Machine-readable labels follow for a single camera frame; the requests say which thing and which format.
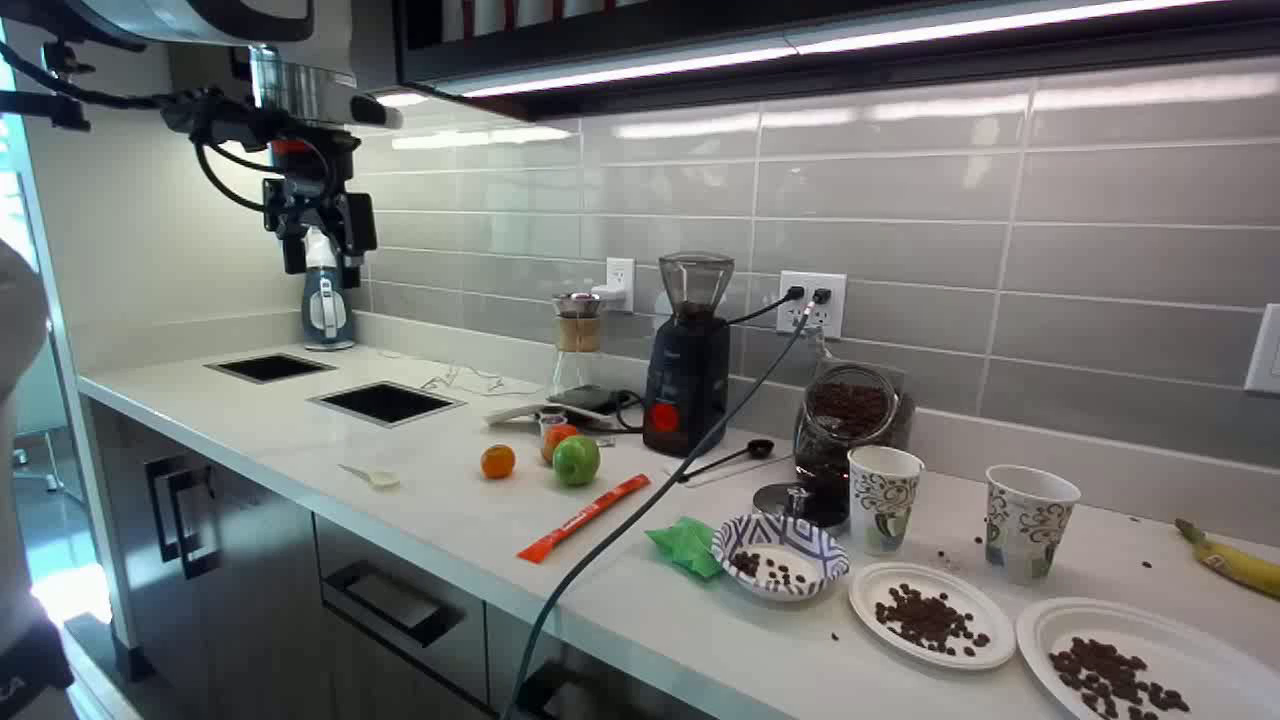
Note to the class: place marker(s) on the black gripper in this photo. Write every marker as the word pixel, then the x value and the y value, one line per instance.
pixel 322 163

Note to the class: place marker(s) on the black coffee grinder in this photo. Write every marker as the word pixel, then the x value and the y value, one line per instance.
pixel 685 386

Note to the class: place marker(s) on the glass container with coffee beans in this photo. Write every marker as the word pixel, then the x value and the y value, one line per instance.
pixel 841 402

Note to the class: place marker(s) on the roasted coffee beans pile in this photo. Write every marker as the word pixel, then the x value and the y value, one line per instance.
pixel 772 569
pixel 935 623
pixel 1104 673

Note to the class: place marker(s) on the patterned paper cup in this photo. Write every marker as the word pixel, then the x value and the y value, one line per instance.
pixel 1029 526
pixel 885 502

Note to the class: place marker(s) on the blue white blender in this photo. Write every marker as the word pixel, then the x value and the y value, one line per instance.
pixel 325 319

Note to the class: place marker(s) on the white plastic spoon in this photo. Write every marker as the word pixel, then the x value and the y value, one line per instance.
pixel 376 476

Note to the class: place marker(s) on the small orange fruit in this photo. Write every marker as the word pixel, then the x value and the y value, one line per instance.
pixel 496 460

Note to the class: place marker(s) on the red orange peach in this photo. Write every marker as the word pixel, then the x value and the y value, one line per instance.
pixel 553 438

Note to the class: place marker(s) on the white outlet with charger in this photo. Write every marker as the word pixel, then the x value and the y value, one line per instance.
pixel 618 282

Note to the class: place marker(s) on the green apple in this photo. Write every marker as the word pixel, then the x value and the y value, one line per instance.
pixel 578 460

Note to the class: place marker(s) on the orange red strip packet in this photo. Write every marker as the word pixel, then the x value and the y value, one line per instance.
pixel 585 519

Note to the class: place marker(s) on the grey base cabinet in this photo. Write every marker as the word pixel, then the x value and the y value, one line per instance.
pixel 265 627

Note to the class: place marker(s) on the green cloth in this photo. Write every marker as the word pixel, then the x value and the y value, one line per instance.
pixel 685 546

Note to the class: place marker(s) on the blue patterned paper bowl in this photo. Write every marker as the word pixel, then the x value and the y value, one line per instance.
pixel 801 532

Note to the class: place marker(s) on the under-cabinet light strip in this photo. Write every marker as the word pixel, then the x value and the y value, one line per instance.
pixel 935 35

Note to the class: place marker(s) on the white paper plate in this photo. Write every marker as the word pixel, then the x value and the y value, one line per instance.
pixel 1203 654
pixel 994 627

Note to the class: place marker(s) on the dark upper cabinet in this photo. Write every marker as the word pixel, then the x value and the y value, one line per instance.
pixel 1066 52

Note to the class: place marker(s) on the yellow banana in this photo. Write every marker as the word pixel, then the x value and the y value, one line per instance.
pixel 1241 564

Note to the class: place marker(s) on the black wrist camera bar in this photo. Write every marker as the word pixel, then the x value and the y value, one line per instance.
pixel 274 214

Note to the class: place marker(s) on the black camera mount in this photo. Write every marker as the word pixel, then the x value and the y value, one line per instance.
pixel 41 107

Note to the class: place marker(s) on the white wall outlet with plugs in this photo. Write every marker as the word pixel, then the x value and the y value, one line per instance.
pixel 833 321

